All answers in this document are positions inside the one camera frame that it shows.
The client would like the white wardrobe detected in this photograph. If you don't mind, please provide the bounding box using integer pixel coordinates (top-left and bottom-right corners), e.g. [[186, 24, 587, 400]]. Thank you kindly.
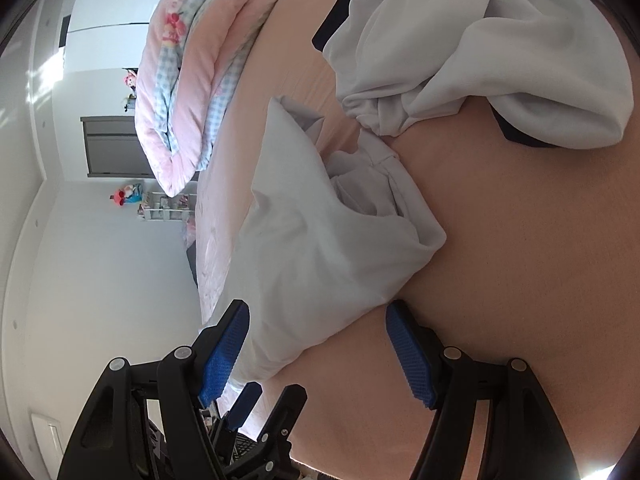
[[27, 0, 177, 77]]

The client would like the white storage shelf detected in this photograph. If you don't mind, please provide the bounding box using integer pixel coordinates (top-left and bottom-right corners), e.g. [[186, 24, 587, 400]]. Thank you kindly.
[[137, 192, 193, 221]]

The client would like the white wall switch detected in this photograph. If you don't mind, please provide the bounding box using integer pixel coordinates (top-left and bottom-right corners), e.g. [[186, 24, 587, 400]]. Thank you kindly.
[[30, 411, 64, 455]]

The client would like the pink bed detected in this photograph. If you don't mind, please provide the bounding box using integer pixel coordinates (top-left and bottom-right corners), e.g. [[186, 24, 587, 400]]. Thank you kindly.
[[190, 0, 640, 480]]

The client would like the white fleece-lined jacket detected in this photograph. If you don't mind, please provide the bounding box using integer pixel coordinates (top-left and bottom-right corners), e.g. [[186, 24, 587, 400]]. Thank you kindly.
[[312, 0, 636, 150]]

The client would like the light blue garment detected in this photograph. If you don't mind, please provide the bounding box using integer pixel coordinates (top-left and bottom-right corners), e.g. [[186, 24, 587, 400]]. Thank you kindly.
[[205, 96, 448, 381]]

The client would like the grey door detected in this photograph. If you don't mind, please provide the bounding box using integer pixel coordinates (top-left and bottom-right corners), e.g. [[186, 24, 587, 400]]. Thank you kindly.
[[81, 116, 156, 177]]

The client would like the pink doll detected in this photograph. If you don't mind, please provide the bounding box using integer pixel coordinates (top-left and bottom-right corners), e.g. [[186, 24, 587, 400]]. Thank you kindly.
[[122, 70, 138, 111]]

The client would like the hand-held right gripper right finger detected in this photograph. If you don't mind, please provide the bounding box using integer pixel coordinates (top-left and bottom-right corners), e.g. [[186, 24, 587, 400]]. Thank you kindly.
[[385, 300, 581, 480]]

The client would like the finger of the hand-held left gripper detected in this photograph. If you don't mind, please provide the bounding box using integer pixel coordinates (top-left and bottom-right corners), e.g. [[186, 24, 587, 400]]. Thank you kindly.
[[254, 384, 309, 461], [220, 381, 264, 433]]

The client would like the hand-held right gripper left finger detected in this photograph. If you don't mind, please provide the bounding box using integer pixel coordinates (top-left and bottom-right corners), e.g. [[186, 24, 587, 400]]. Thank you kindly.
[[57, 299, 251, 480]]

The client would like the pink checked quilt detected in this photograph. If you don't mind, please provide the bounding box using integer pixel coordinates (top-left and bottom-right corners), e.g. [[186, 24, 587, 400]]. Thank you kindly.
[[135, 0, 291, 198]]

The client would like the red toy figure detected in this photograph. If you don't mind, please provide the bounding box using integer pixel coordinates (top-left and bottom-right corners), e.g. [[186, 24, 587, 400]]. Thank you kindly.
[[111, 185, 146, 208]]

